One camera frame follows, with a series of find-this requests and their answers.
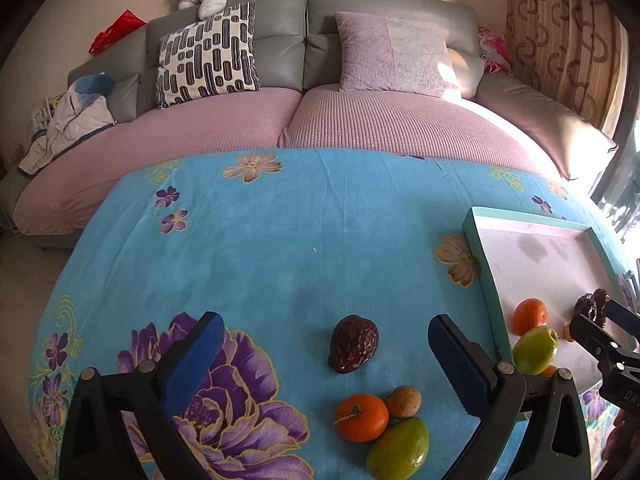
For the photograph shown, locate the pink clothes on sofa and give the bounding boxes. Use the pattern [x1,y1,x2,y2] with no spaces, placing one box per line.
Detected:
[477,25,512,74]

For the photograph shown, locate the pink square pillow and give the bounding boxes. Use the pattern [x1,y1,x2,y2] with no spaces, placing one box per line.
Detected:
[334,12,461,99]

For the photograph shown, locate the grey leather sofa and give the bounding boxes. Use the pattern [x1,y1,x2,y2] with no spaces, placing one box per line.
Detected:
[1,0,616,248]

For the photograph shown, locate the small orange tangerine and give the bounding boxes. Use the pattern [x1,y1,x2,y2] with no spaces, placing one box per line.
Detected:
[540,364,556,377]

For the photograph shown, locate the pink sofa seat cover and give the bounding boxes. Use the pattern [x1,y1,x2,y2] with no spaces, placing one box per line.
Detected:
[1,84,558,236]

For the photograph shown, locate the brown patterned curtain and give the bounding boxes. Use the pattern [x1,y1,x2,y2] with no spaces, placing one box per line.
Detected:
[506,0,629,138]

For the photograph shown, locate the green mango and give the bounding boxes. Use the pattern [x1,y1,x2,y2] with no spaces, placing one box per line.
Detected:
[366,417,430,480]

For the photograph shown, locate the dark red date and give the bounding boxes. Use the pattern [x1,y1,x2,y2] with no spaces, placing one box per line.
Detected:
[328,314,380,374]

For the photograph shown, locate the blue floral tablecloth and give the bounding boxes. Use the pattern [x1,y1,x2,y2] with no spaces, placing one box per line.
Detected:
[27,146,637,480]

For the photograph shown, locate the dark date in tray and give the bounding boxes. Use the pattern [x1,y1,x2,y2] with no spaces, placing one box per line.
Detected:
[593,288,611,328]

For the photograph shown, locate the red bag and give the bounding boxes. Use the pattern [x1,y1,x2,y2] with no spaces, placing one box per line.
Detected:
[88,10,146,56]

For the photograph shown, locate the blue plush toy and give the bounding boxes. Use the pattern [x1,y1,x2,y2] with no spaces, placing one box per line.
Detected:
[68,73,115,110]

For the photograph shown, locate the round green fruit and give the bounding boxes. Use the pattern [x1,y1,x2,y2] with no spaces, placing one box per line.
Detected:
[512,326,559,375]

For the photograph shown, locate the right hand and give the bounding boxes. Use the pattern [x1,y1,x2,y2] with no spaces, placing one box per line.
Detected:
[601,410,640,462]

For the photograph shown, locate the black white patterned pillow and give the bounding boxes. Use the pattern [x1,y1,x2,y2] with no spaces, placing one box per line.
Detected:
[156,1,260,108]

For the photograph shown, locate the teal white tray box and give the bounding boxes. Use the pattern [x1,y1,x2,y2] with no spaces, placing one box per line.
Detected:
[463,207,625,360]

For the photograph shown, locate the large orange tangerine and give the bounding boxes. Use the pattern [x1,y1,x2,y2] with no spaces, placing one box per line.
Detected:
[512,298,548,336]

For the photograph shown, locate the white blue clothes pile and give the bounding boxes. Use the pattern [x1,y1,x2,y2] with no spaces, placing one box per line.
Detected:
[18,89,115,178]

